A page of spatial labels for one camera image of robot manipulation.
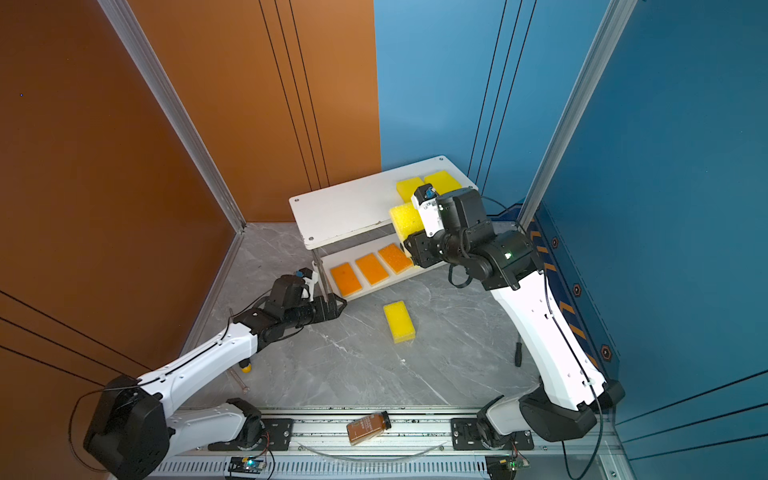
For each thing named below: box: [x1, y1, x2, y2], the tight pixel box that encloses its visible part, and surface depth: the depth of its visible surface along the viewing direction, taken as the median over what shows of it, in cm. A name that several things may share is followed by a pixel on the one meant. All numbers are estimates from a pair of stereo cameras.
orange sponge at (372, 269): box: [355, 253, 389, 286], surface depth 100 cm
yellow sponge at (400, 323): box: [383, 300, 416, 344], surface depth 92 cm
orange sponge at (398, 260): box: [378, 243, 413, 274], surface depth 101 cm
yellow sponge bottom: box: [390, 202, 425, 242], surface depth 65 cm
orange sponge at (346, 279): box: [330, 262, 362, 297], surface depth 96 cm
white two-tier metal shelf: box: [288, 155, 478, 303], surface depth 81 cm
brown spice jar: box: [346, 410, 392, 446], surface depth 73 cm
